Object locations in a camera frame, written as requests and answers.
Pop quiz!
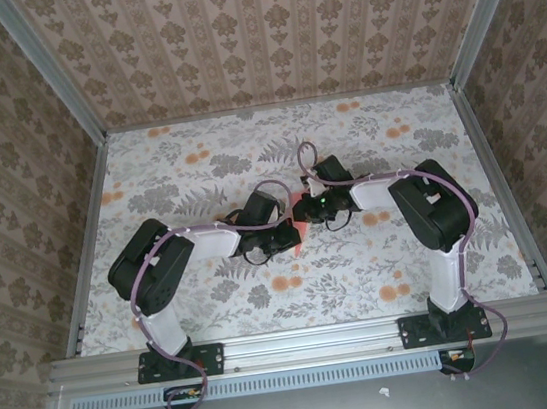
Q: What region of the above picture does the grey slotted cable duct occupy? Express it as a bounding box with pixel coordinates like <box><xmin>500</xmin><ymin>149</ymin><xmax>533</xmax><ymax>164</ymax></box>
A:
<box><xmin>69</xmin><ymin>349</ymin><xmax>450</xmax><ymax>409</ymax></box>

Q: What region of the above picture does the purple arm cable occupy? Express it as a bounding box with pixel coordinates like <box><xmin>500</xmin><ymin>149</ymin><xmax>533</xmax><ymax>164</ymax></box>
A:
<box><xmin>119</xmin><ymin>176</ymin><xmax>319</xmax><ymax>409</ymax></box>
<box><xmin>295</xmin><ymin>118</ymin><xmax>517</xmax><ymax>400</ymax></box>

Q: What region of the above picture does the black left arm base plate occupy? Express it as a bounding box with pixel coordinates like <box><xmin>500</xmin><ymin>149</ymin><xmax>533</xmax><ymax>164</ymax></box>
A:
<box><xmin>135</xmin><ymin>340</ymin><xmax>227</xmax><ymax>386</ymax></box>

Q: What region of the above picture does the aluminium side rail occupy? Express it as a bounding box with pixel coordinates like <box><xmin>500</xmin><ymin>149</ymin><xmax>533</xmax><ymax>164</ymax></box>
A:
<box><xmin>38</xmin><ymin>134</ymin><xmax>137</xmax><ymax>359</ymax></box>
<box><xmin>447</xmin><ymin>73</ymin><xmax>547</xmax><ymax>304</ymax></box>

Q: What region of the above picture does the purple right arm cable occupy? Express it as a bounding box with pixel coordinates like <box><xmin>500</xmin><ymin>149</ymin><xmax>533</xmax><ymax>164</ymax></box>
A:
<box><xmin>295</xmin><ymin>118</ymin><xmax>517</xmax><ymax>400</ymax></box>

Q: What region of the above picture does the thin black left gripper cable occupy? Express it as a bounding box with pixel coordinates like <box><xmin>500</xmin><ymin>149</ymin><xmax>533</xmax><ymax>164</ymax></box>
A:
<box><xmin>243</xmin><ymin>247</ymin><xmax>276</xmax><ymax>270</ymax></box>

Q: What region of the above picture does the long aluminium frame beam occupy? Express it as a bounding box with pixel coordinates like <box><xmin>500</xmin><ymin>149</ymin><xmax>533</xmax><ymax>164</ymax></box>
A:
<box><xmin>46</xmin><ymin>293</ymin><xmax>547</xmax><ymax>397</ymax></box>

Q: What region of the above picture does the floral patterned table cover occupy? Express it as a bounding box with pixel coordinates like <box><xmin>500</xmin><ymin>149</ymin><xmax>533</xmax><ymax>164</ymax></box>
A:
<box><xmin>50</xmin><ymin>75</ymin><xmax>545</xmax><ymax>360</ymax></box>

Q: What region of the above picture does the pink cloth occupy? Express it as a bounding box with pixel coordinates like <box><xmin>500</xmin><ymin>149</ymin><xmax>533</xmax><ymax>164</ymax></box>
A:
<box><xmin>284</xmin><ymin>188</ymin><xmax>316</xmax><ymax>259</ymax></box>

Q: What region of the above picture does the thin black right gripper cable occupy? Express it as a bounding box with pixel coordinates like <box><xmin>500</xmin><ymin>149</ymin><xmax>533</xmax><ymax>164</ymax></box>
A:
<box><xmin>323</xmin><ymin>206</ymin><xmax>359</xmax><ymax>234</ymax></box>

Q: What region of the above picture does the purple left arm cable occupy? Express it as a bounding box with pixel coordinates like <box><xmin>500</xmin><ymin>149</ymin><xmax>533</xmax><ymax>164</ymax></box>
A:
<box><xmin>119</xmin><ymin>176</ymin><xmax>319</xmax><ymax>409</ymax></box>

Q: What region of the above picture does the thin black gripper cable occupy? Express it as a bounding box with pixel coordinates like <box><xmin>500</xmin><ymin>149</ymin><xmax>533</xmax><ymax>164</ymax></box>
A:
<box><xmin>323</xmin><ymin>206</ymin><xmax>359</xmax><ymax>234</ymax></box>
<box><xmin>243</xmin><ymin>247</ymin><xmax>276</xmax><ymax>270</ymax></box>

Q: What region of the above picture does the black connector board with wires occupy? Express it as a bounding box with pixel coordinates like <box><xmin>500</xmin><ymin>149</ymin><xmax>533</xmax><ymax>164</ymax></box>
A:
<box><xmin>162</xmin><ymin>382</ymin><xmax>207</xmax><ymax>409</ymax></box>
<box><xmin>436</xmin><ymin>343</ymin><xmax>479</xmax><ymax>376</ymax></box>

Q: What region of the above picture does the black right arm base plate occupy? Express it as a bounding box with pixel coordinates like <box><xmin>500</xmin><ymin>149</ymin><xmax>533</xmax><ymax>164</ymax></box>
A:
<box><xmin>397</xmin><ymin>305</ymin><xmax>494</xmax><ymax>351</ymax></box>

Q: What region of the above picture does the slanted aluminium frame post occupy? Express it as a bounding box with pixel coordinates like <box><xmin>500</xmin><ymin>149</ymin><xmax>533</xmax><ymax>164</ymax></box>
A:
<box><xmin>438</xmin><ymin>0</ymin><xmax>547</xmax><ymax>91</ymax></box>
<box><xmin>0</xmin><ymin>0</ymin><xmax>110</xmax><ymax>156</ymax></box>

